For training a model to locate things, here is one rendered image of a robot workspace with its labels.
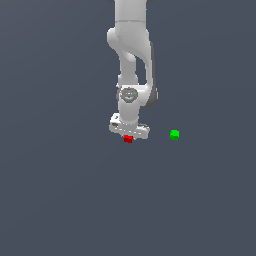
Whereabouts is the green cube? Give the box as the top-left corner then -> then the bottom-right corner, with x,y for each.
169,129 -> 180,141

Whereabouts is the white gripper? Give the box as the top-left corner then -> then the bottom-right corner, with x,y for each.
108,112 -> 151,140

